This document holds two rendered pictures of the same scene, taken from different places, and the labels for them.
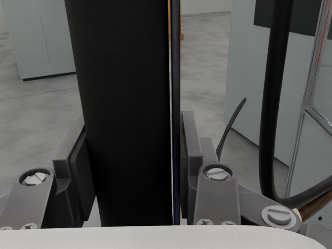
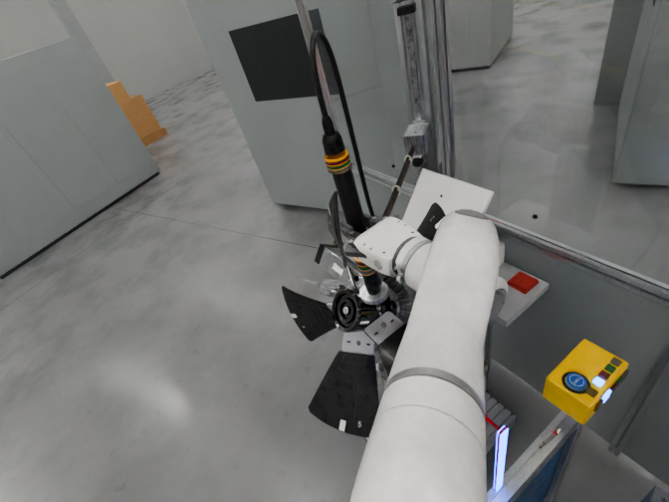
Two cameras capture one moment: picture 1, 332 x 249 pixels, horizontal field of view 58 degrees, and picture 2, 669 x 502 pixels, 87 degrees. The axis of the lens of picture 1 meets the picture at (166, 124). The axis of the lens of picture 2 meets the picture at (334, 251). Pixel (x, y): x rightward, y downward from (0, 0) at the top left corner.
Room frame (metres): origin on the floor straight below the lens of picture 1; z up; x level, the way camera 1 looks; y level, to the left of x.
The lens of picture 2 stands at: (-0.41, 0.30, 1.94)
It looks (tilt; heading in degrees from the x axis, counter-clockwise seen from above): 38 degrees down; 337
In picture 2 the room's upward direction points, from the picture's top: 19 degrees counter-clockwise
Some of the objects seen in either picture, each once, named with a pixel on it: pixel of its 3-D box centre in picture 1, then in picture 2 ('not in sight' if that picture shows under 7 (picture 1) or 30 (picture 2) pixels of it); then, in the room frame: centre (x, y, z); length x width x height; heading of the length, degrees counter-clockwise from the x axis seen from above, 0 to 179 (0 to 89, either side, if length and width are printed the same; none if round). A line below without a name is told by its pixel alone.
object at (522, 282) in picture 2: not in sight; (522, 281); (0.10, -0.60, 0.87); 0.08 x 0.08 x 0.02; 88
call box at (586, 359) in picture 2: not in sight; (583, 381); (-0.26, -0.28, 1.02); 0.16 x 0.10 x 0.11; 90
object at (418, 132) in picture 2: not in sight; (417, 138); (0.46, -0.50, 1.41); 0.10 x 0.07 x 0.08; 125
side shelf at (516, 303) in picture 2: not in sight; (485, 281); (0.22, -0.54, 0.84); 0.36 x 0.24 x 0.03; 0
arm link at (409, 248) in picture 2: not in sight; (415, 262); (-0.06, 0.02, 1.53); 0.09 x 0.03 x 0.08; 90
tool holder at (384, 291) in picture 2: not in sight; (371, 276); (0.11, 0.01, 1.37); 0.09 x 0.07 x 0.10; 125
